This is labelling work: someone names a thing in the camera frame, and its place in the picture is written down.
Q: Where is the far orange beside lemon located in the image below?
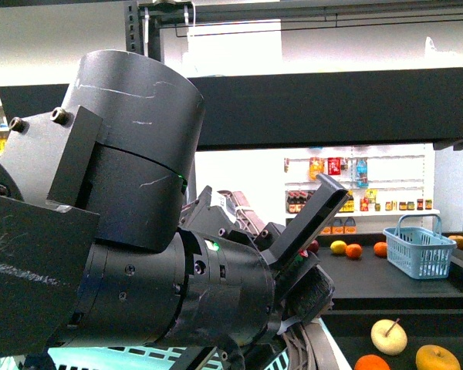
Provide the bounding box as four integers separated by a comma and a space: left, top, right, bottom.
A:
345, 244, 363, 260

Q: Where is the small orange tangerine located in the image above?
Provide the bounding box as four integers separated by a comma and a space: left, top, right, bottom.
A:
353, 355, 390, 370

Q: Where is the far dark red apple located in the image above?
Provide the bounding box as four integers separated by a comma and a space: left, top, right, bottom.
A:
307, 240, 319, 254

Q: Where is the black upper shelf board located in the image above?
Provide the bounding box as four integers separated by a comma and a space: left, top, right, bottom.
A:
0, 66, 463, 152

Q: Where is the black front fruit tray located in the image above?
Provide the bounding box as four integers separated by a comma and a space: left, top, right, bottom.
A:
322, 311, 463, 369

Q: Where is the far orange near basket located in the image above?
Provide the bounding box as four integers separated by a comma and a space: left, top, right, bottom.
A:
373, 241, 387, 258

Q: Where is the teal plastic basket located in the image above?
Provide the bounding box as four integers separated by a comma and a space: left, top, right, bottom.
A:
0, 319, 351, 369

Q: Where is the white pear with stem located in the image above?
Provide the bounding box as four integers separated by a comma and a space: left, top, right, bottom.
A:
370, 318, 407, 356

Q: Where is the light blue shopping basket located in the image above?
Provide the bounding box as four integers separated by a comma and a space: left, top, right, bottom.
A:
383, 214, 457, 280

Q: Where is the black perforated shelf post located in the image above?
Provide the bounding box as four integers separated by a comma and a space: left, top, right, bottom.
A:
123, 1, 164, 62

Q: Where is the far yellow lemon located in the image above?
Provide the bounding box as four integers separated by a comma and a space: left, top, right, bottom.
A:
330, 240, 347, 255

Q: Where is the golden pear apple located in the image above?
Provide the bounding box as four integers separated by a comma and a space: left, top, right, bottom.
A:
415, 345, 461, 370

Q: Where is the white retail wall shelf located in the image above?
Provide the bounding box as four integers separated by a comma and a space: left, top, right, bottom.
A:
282, 143, 440, 234

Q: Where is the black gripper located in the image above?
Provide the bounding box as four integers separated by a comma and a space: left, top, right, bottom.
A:
255, 174, 348, 335

